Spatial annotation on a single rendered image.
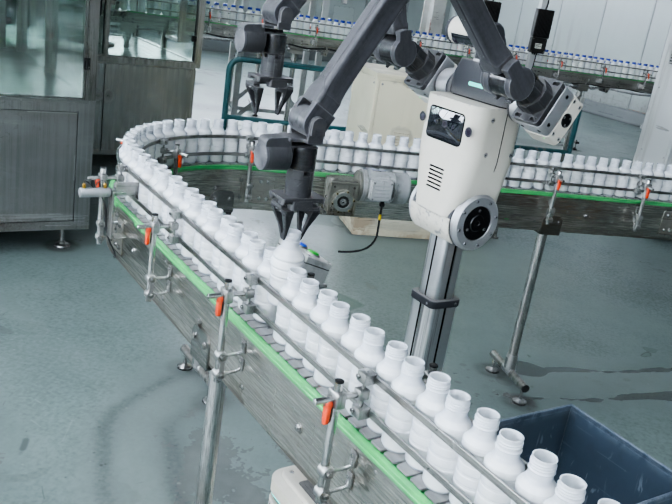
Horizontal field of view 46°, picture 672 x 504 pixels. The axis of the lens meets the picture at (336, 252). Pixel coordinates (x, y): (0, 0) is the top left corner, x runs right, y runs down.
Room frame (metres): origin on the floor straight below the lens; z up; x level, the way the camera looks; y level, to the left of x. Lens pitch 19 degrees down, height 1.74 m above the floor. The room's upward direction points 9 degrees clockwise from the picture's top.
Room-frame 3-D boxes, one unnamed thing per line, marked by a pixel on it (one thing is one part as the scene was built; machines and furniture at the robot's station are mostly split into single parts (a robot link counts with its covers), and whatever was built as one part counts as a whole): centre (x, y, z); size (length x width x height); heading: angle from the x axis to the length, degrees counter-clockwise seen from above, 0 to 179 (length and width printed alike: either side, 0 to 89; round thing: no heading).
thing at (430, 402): (1.17, -0.20, 1.08); 0.06 x 0.06 x 0.17
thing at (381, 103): (6.04, -0.52, 0.59); 1.10 x 0.62 x 1.18; 107
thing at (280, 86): (2.06, 0.22, 1.44); 0.07 x 0.07 x 0.09; 35
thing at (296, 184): (1.61, 0.10, 1.33); 0.10 x 0.07 x 0.07; 125
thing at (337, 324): (1.40, -0.02, 1.08); 0.06 x 0.06 x 0.17
